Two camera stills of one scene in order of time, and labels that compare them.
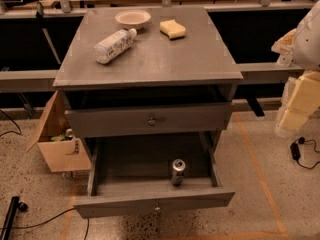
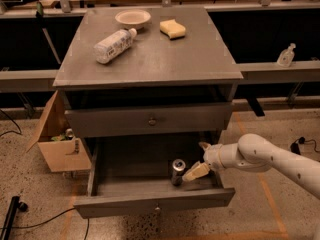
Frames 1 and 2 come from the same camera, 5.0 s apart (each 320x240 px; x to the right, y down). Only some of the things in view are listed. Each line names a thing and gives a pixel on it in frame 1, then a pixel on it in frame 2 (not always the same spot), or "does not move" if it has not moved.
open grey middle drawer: x=132 y=175 does not move
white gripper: x=308 y=42 → x=212 y=156
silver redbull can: x=178 y=166 does not move
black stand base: x=15 y=204 does not move
